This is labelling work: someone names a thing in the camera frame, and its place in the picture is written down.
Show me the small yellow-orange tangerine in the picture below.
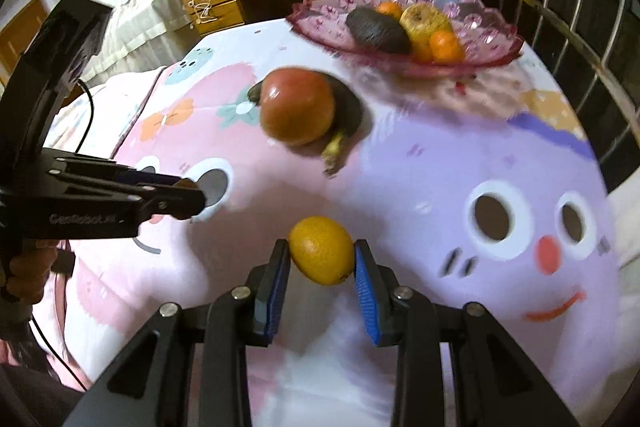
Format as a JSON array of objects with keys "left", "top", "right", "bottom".
[{"left": 288, "top": 216, "right": 356, "bottom": 286}]

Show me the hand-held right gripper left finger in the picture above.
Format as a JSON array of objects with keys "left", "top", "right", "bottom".
[{"left": 62, "top": 238, "right": 292, "bottom": 427}]

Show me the dark overripe banana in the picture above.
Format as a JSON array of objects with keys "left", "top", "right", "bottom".
[{"left": 247, "top": 74, "right": 366, "bottom": 175}]

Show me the cartoon monster printed tablecloth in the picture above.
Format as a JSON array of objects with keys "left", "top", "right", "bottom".
[{"left": 37, "top": 17, "right": 621, "bottom": 427}]

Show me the wooden door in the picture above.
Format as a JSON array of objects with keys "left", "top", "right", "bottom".
[{"left": 0, "top": 0, "right": 51, "bottom": 75}]

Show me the dark avocado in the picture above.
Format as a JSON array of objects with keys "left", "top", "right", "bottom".
[{"left": 346, "top": 7, "right": 413, "bottom": 55}]

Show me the black cable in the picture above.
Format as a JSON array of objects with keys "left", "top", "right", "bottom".
[{"left": 27, "top": 78, "right": 96, "bottom": 390}]

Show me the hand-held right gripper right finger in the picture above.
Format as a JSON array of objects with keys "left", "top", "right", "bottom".
[{"left": 354, "top": 238, "right": 581, "bottom": 427}]

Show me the pink glass fruit bowl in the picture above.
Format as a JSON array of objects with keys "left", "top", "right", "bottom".
[{"left": 286, "top": 0, "right": 525, "bottom": 80}]

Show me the person's left hand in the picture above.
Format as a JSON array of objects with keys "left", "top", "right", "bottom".
[{"left": 0, "top": 239, "right": 58, "bottom": 323}]

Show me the lace cloth covered cabinet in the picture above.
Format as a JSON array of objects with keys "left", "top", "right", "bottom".
[{"left": 85, "top": 0, "right": 196, "bottom": 78}]

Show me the yellow pear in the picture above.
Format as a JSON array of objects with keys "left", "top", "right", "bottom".
[{"left": 399, "top": 3, "right": 455, "bottom": 62}]

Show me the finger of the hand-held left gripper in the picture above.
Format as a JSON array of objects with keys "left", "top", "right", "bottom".
[
  {"left": 139, "top": 178, "right": 207, "bottom": 222},
  {"left": 116, "top": 168, "right": 187, "bottom": 188}
]

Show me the pink blanket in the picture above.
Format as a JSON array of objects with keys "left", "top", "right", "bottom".
[{"left": 47, "top": 66, "right": 168, "bottom": 158}]

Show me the orange tangerine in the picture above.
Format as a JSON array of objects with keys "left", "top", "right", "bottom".
[
  {"left": 429, "top": 30, "right": 466, "bottom": 64},
  {"left": 376, "top": 1, "right": 405, "bottom": 20}
]

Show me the red apple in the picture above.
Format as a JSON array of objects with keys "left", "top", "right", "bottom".
[{"left": 260, "top": 68, "right": 336, "bottom": 145}]

